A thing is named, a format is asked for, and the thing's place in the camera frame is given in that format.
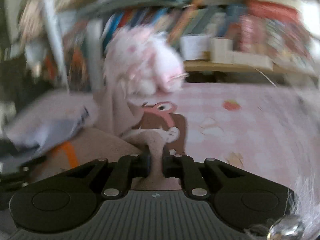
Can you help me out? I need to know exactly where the Harry Potter book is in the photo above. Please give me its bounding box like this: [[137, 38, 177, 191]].
[[63, 23, 101, 92]]

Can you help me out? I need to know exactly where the pink checkered desk mat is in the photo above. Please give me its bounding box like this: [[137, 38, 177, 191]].
[[125, 82, 320, 205]]

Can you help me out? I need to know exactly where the pink bunny plush toy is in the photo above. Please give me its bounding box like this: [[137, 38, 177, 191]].
[[103, 25, 188, 96]]

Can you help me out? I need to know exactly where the white wooden bookshelf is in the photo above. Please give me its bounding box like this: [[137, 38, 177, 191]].
[[40, 0, 319, 91]]

